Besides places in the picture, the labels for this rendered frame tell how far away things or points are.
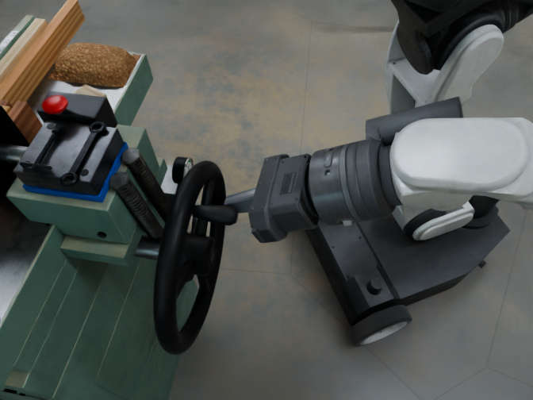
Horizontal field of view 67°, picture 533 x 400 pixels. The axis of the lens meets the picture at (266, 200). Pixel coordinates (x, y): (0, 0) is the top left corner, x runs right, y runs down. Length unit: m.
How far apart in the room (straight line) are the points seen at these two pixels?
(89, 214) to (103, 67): 0.31
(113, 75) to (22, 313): 0.40
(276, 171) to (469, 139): 0.22
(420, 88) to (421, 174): 0.47
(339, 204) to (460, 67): 0.39
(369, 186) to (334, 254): 0.93
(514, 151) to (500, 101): 1.94
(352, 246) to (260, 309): 0.39
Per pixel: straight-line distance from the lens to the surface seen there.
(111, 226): 0.55
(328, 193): 0.42
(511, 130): 0.38
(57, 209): 0.56
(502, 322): 1.64
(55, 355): 0.70
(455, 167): 0.38
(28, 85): 0.80
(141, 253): 0.64
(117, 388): 0.96
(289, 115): 1.95
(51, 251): 0.61
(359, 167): 0.41
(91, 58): 0.78
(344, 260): 1.32
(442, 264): 1.43
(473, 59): 0.75
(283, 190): 0.46
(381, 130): 0.45
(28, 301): 0.60
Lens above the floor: 1.37
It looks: 57 degrees down
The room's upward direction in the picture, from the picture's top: straight up
